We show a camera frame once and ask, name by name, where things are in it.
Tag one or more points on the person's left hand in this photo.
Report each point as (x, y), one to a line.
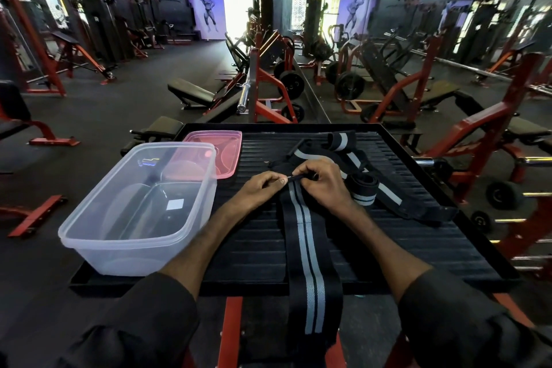
(252, 195)

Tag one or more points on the person's right hand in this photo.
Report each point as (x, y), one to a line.
(330, 191)

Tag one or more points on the person's right thumb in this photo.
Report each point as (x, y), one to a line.
(312, 183)

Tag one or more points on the person's left thumb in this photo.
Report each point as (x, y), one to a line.
(276, 185)

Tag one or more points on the long black grey-striped wrap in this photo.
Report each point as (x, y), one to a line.
(310, 251)

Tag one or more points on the person's left forearm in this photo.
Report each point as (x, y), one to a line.
(207, 242)

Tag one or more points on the person's right forearm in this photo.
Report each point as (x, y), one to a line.
(379, 247)

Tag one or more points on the rolled black grey-striped wrap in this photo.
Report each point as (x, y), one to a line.
(363, 188)

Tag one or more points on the folded black grey-striped wrap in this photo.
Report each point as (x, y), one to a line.
(340, 141)

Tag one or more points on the pink plastic lid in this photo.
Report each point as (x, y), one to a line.
(222, 150)

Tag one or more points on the black weight plate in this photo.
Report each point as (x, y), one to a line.
(294, 112)
(292, 85)

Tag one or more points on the loose black grey-striped wrap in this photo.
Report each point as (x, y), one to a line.
(401, 199)

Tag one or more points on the silver barbell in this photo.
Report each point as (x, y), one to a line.
(243, 98)

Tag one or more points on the red plate-loaded press machine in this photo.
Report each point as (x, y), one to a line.
(263, 91)

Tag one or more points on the black flat bench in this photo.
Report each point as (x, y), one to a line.
(189, 92)

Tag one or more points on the black padded bench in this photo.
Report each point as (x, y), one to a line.
(159, 128)

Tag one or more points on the black ribbed machine platform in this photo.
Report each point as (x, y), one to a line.
(431, 242)

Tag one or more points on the clear plastic container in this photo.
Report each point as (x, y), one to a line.
(142, 208)

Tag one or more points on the red decline bench machine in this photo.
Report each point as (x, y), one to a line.
(487, 122)

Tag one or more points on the red incline bench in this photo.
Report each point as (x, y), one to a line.
(82, 53)

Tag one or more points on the red bench with black seat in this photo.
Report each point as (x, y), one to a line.
(17, 115)

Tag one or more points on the red power rack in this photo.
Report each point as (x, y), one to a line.
(36, 48)

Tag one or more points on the large wall mirror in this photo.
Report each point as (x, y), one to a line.
(431, 35)

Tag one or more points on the bodybuilder wall poster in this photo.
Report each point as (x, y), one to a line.
(208, 7)

